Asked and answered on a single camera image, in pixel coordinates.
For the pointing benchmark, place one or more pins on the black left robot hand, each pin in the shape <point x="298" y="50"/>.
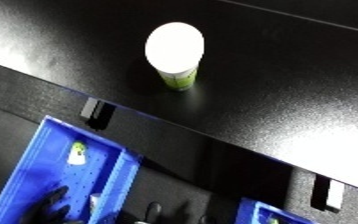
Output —
<point x="51" y="210"/>

